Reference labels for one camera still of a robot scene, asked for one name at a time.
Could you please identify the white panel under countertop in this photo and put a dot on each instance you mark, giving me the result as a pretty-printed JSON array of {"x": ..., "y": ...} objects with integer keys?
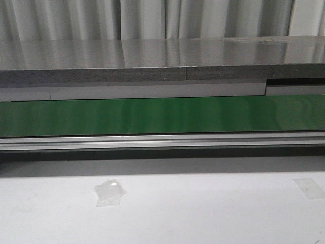
[{"x": 163, "y": 89}]

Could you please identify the crumpled clear tape piece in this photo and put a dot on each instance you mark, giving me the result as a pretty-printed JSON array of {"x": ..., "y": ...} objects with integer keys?
[{"x": 109, "y": 193}]

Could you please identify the green conveyor belt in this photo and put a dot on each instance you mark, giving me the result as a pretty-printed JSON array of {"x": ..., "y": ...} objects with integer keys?
[{"x": 162, "y": 115}]

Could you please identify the grey stone countertop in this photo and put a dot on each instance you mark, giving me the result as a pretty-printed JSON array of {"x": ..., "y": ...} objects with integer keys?
[{"x": 102, "y": 61}]

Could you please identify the flat clear tape strip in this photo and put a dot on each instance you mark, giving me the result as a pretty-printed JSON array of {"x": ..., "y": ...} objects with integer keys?
[{"x": 310, "y": 188}]

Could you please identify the white pleated curtain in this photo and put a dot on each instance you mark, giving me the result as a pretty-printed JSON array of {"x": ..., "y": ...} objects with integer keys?
[{"x": 109, "y": 20}]

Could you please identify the aluminium conveyor rail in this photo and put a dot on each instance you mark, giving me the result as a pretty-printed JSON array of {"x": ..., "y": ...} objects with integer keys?
[{"x": 162, "y": 141}]

